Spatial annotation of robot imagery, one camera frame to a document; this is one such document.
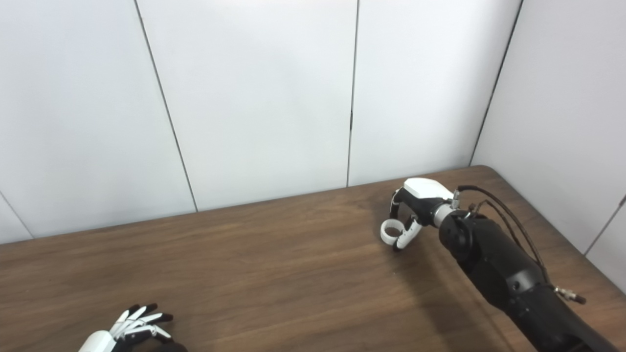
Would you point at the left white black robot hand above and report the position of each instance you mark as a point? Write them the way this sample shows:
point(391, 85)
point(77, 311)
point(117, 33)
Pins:
point(98, 342)

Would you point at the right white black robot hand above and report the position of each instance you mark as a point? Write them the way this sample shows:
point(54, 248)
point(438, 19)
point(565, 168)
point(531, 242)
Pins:
point(425, 190)

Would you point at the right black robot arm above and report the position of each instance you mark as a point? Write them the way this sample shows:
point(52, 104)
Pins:
point(508, 274)

